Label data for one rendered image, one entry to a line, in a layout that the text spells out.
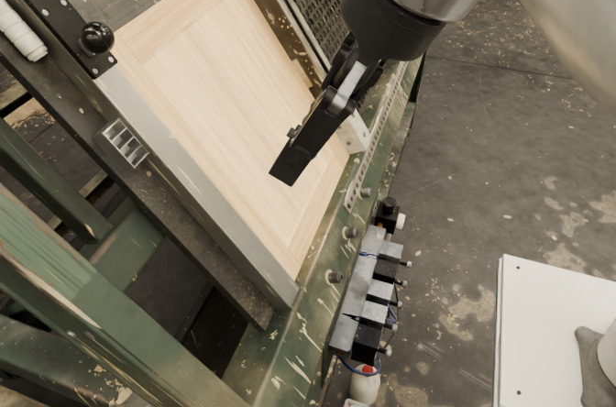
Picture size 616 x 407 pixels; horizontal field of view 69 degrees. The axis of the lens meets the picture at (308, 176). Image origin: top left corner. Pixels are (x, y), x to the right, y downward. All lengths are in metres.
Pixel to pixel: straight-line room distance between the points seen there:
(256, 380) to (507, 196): 1.94
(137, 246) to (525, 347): 0.81
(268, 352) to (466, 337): 1.23
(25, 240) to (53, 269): 0.05
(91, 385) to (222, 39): 0.73
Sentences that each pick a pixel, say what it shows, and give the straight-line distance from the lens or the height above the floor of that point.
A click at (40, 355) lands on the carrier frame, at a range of 1.13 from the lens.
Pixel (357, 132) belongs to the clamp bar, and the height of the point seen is 0.97.
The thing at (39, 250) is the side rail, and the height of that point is 1.26.
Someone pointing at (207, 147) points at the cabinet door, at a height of 1.17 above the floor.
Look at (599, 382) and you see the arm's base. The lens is 1.12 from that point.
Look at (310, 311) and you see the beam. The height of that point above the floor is 0.87.
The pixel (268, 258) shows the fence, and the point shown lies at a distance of 0.86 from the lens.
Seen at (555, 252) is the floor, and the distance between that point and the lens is 2.40.
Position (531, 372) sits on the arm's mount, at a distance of 1.10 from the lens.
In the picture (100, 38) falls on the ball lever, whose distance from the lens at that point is 0.60.
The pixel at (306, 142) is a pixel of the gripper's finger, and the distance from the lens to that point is 0.39.
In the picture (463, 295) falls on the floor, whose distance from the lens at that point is 2.09.
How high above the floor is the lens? 1.68
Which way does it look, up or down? 43 degrees down
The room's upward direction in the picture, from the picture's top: straight up
